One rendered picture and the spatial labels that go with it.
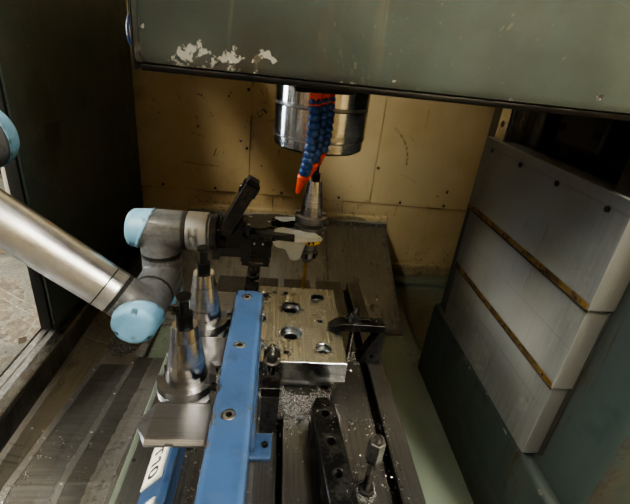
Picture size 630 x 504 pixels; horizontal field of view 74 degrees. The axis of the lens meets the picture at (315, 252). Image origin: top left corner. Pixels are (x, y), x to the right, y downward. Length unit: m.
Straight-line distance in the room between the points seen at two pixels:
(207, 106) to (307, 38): 1.39
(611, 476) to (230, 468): 0.64
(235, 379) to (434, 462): 0.86
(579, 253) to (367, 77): 0.50
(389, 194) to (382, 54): 1.49
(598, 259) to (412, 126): 1.22
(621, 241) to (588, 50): 0.32
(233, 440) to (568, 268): 0.60
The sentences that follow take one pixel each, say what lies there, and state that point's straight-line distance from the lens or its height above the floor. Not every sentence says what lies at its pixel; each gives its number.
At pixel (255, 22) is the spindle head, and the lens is 0.42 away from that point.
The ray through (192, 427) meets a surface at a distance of 0.46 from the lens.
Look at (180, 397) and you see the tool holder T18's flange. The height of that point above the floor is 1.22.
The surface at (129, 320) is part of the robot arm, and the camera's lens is 0.74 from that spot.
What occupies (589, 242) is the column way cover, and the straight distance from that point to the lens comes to 0.78.
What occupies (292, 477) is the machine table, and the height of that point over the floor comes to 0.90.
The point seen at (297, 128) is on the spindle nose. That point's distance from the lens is 0.69.
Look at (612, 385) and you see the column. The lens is 0.82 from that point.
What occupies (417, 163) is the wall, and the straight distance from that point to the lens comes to 1.89.
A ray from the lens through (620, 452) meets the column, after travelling 0.84.
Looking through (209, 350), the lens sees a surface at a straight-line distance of 0.54.
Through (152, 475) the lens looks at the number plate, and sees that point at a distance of 0.78.
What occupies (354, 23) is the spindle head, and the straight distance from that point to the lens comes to 0.43.
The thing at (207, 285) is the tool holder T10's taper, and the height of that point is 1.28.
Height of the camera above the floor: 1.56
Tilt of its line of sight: 26 degrees down
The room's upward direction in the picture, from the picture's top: 6 degrees clockwise
